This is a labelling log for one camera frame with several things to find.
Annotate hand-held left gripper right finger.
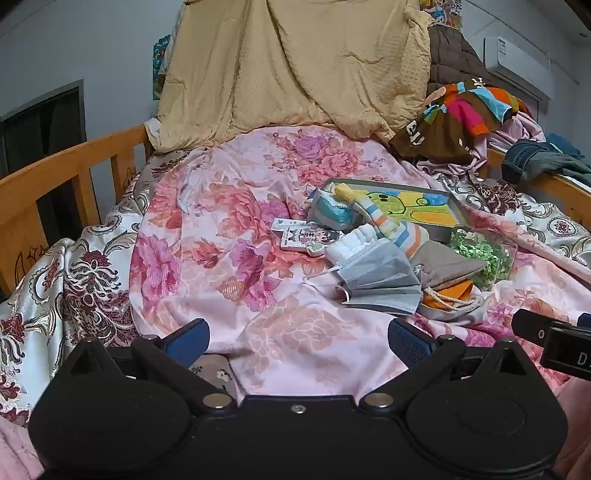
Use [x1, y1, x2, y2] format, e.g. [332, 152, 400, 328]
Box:
[360, 318, 533, 415]

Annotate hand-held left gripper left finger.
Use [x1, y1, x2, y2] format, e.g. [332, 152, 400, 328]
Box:
[65, 318, 237, 416]

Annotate grey face mask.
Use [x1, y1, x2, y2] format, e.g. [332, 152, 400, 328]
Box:
[305, 240, 423, 317]

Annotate brown drawstring pouch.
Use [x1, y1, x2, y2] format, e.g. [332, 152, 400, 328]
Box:
[411, 240, 488, 296]

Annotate striped sock with yellow toe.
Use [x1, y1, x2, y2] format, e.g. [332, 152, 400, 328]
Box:
[332, 182, 430, 257]

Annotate white ribbed socks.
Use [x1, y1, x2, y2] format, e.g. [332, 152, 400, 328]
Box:
[323, 224, 386, 266]

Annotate shallow grey box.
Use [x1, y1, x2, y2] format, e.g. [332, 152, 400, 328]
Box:
[307, 178, 472, 245]

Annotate cartoon print towel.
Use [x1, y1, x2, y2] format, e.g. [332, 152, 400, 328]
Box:
[330, 182, 455, 229]

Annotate beige floral cloth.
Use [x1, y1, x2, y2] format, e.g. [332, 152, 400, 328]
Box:
[189, 353, 238, 402]

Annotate orange cloth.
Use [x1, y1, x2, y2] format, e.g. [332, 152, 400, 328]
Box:
[422, 279, 476, 310]

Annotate bag of green shredded paper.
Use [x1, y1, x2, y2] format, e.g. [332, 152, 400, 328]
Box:
[445, 226, 518, 291]

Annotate pink fleece cloth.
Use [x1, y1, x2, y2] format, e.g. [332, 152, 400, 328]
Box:
[0, 415, 47, 480]
[551, 378, 591, 480]

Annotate pink floral blanket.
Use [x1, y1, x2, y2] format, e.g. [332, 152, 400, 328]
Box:
[129, 124, 591, 402]

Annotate cartoon figure card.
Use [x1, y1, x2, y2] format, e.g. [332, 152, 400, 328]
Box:
[270, 219, 342, 254]

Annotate teal white rolled cloth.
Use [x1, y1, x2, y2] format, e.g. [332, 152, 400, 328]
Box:
[307, 189, 358, 229]

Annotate grey green garment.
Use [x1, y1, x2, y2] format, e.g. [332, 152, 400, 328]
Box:
[542, 152, 591, 188]

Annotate blue jeans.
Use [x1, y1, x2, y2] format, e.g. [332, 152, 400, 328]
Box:
[501, 138, 578, 185]

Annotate light pink cloth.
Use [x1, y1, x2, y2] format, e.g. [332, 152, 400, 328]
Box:
[416, 111, 548, 178]

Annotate white patterned cloth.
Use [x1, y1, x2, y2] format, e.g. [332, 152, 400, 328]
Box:
[143, 117, 163, 151]

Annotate brown colourful striped shirt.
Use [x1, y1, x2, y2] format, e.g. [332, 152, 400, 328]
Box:
[390, 78, 532, 162]

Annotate dark window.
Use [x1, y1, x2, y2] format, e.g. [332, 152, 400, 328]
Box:
[0, 79, 88, 232]

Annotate white air conditioner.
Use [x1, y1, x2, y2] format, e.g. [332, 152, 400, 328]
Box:
[482, 37, 552, 100]

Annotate brown quilted jacket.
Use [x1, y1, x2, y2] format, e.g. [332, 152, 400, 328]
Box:
[427, 23, 497, 100]

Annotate beige quilt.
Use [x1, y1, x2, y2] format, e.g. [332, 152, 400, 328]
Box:
[154, 0, 432, 153]

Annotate orange item with rope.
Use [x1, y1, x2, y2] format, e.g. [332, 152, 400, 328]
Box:
[416, 291, 495, 328]

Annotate teal wall poster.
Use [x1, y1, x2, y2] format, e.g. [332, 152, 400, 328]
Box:
[151, 34, 172, 100]

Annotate colourful cartoon wall poster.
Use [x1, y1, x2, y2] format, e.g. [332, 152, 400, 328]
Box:
[418, 0, 465, 31]

